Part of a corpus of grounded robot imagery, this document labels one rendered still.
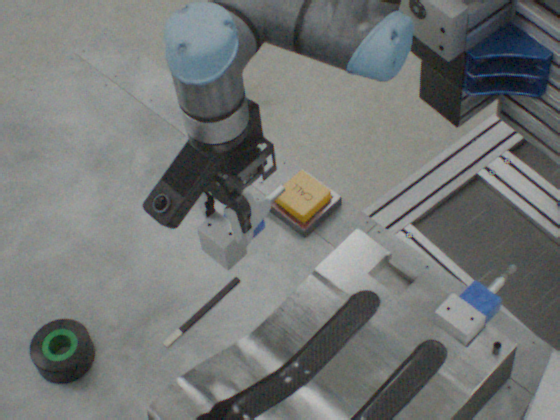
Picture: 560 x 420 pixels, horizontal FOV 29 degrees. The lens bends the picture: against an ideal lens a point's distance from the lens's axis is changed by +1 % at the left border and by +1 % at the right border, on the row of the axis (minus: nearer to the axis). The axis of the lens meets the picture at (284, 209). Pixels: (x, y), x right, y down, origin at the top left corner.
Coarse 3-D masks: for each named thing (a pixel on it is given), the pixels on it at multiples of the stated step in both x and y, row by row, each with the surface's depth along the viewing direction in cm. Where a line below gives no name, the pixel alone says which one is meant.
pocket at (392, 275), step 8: (376, 264) 142; (384, 264) 144; (392, 264) 143; (400, 264) 143; (376, 272) 143; (384, 272) 144; (392, 272) 144; (400, 272) 143; (408, 272) 142; (376, 280) 143; (384, 280) 143; (392, 280) 143; (400, 280) 143; (408, 280) 143; (392, 288) 142; (400, 288) 142
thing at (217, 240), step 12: (276, 192) 143; (216, 216) 139; (204, 228) 138; (216, 228) 138; (228, 228) 138; (264, 228) 142; (204, 240) 139; (216, 240) 137; (228, 240) 137; (216, 252) 139; (228, 252) 138; (240, 252) 140; (228, 264) 140
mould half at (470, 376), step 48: (336, 288) 140; (384, 288) 139; (432, 288) 139; (288, 336) 137; (384, 336) 136; (432, 336) 135; (480, 336) 134; (192, 384) 129; (240, 384) 130; (336, 384) 133; (432, 384) 132; (480, 384) 131
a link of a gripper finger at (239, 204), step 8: (232, 192) 128; (232, 200) 129; (240, 200) 128; (232, 208) 130; (240, 208) 129; (248, 208) 130; (240, 216) 130; (248, 216) 131; (240, 224) 132; (248, 224) 132
